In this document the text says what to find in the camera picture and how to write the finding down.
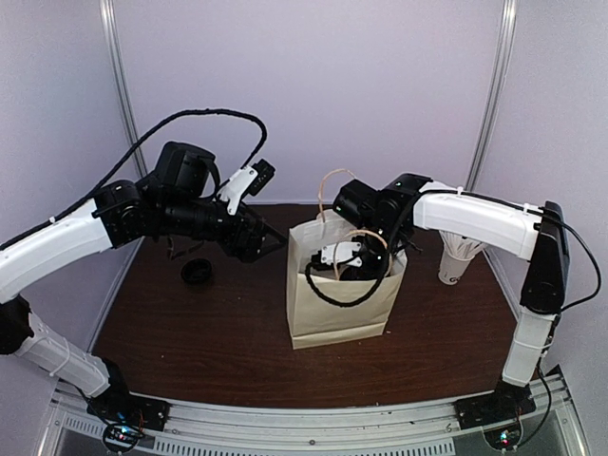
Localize black cup lid stack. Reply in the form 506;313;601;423
180;258;213;285

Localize white paper bag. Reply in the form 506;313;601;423
286;166;409;352

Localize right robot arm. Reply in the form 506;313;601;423
332;173;569;420

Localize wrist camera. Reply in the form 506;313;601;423
218;160;276;216
311;241;363;268

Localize right aluminium frame post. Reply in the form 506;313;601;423
465;0;519;191

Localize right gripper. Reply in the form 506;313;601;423
352;221;406;305

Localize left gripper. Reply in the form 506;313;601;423
159;193;288;262

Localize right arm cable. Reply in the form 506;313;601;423
306;189;465;308

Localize front aluminium rail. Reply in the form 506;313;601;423
33;373;591;455

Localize aluminium frame post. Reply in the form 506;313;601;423
98;0;161;210
465;0;519;191

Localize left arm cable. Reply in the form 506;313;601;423
47;108;268;224

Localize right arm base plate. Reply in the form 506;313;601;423
454;391;536;451

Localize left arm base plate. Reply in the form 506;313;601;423
84;394;170;454

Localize cup holding stirrers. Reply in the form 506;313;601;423
438;250;473;286

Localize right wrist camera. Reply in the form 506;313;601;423
311;241;363;268

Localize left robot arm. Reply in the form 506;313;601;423
1;142;286;422

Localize left aluminium frame post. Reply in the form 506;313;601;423
98;0;161;210

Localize white wrapped stirrers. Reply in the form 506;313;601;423
439;231;486;261

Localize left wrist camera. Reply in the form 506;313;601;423
218;160;276;216

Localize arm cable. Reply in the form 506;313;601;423
47;108;268;224
306;189;465;308

